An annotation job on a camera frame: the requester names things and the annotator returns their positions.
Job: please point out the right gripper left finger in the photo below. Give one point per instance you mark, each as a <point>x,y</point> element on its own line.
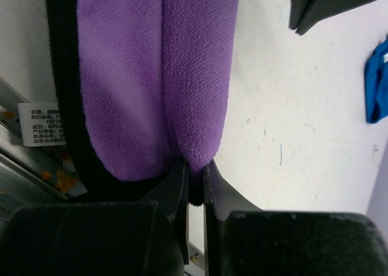
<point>145,237</point>

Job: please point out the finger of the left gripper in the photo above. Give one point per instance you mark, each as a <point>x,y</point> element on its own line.
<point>304,14</point>

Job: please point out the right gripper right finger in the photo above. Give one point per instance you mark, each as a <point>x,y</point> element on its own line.
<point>242,239</point>

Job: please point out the purple towel black trim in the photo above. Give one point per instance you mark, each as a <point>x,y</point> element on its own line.
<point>140,85</point>

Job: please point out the blue towel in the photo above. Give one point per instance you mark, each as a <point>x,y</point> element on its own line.
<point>375,84</point>

